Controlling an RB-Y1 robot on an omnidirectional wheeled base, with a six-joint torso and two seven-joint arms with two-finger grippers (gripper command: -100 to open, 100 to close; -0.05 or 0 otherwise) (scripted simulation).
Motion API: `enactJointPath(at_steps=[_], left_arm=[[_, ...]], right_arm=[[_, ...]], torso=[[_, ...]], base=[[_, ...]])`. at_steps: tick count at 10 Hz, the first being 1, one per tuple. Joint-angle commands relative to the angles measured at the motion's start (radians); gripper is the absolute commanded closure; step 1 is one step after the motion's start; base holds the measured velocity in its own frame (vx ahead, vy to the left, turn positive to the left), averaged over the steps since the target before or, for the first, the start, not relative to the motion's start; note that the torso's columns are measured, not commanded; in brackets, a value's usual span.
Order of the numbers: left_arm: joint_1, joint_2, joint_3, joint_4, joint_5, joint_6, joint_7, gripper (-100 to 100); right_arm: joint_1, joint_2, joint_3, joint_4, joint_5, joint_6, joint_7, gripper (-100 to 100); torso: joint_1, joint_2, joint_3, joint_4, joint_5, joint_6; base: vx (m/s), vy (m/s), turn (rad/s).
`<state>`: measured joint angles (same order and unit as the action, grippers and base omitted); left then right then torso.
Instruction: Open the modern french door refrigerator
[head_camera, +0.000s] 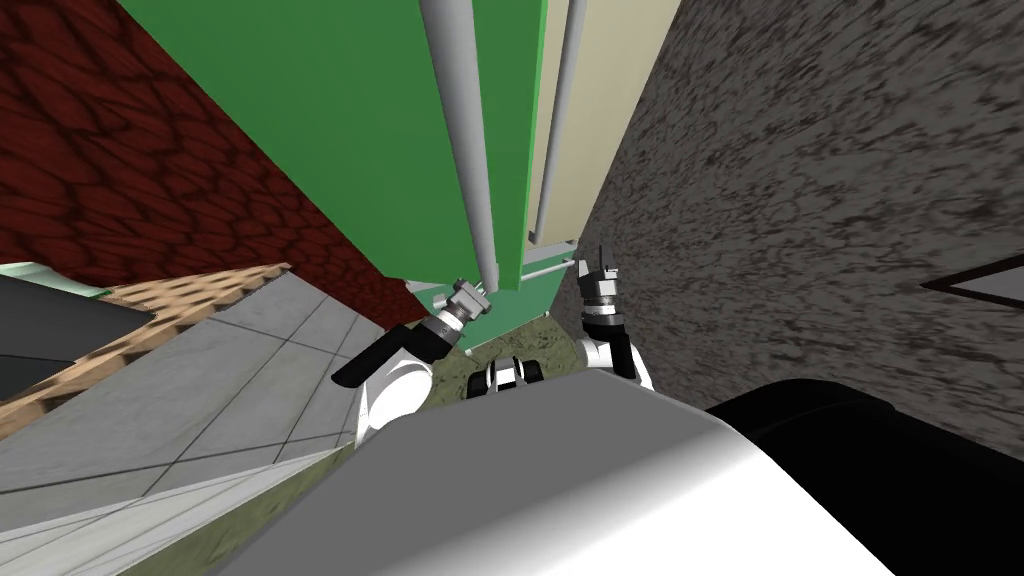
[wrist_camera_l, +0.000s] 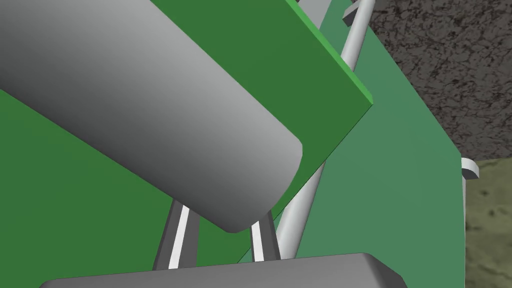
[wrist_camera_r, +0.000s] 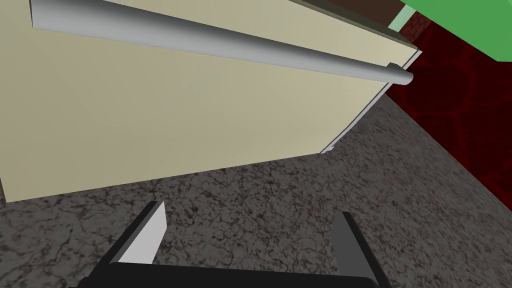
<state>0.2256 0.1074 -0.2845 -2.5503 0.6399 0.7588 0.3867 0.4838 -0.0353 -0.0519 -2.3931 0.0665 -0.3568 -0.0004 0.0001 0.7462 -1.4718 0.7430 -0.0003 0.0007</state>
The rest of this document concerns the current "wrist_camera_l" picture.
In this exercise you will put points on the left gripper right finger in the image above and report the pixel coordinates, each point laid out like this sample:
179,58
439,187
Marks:
262,242

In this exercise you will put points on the pale green cupboard front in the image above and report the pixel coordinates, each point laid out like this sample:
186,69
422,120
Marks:
392,180

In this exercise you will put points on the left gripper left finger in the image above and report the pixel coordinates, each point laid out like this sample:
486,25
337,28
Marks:
178,240

